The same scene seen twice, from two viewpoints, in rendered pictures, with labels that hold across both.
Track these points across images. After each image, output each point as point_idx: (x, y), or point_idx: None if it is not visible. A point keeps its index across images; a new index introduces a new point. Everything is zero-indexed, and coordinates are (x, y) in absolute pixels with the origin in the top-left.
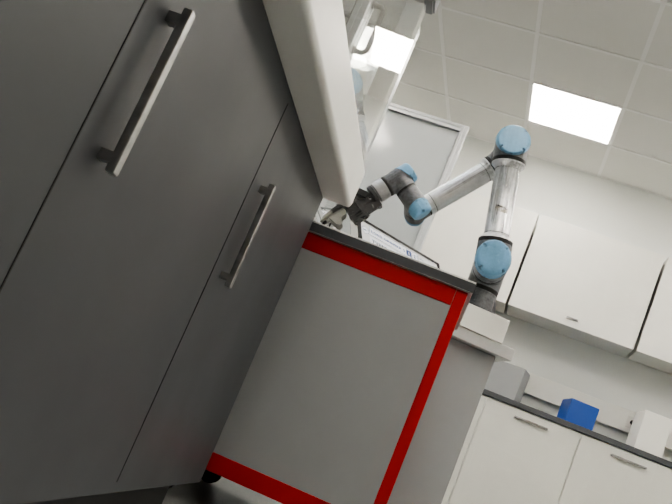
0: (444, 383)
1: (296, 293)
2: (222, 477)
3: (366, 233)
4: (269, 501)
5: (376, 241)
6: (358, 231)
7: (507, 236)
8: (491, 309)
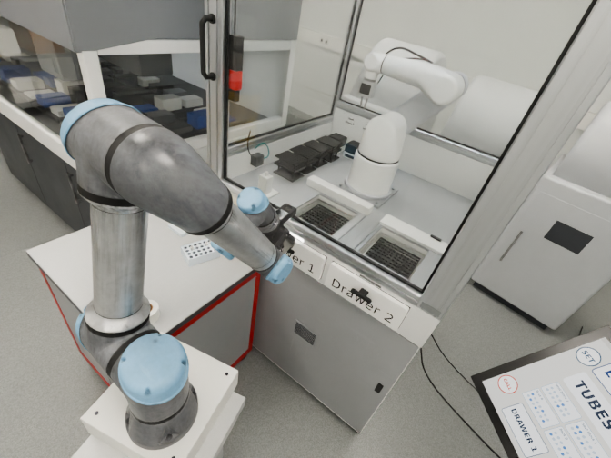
0: None
1: None
2: (288, 393)
3: (579, 362)
4: (250, 413)
5: (593, 392)
6: (555, 344)
7: (92, 303)
8: (126, 410)
